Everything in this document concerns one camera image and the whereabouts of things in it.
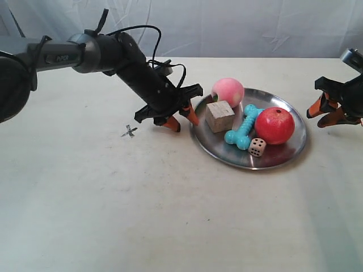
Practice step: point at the white die black dots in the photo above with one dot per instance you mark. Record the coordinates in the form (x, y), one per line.
(257, 147)

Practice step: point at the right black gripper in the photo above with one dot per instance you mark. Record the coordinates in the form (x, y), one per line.
(341, 101)

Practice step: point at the round steel plate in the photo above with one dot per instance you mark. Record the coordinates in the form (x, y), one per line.
(274, 156)

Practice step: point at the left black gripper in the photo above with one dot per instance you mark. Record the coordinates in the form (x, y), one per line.
(162, 104)

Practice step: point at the pink peach toy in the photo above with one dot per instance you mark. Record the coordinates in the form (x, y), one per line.
(229, 90)

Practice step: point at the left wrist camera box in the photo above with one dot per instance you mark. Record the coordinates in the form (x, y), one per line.
(161, 68)

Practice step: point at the turquoise bone toy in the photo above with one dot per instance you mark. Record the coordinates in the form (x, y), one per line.
(240, 136)

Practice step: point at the white backdrop cloth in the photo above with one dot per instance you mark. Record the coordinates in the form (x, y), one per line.
(297, 29)

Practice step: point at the wooden cube block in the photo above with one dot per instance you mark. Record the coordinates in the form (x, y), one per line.
(219, 116)

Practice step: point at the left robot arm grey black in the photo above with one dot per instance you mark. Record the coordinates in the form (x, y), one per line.
(91, 52)

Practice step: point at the grey tape cross mark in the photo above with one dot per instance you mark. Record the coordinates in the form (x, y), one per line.
(129, 131)

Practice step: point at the red apple toy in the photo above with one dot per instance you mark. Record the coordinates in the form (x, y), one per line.
(275, 125)

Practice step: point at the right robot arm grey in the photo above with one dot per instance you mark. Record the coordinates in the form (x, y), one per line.
(353, 59)

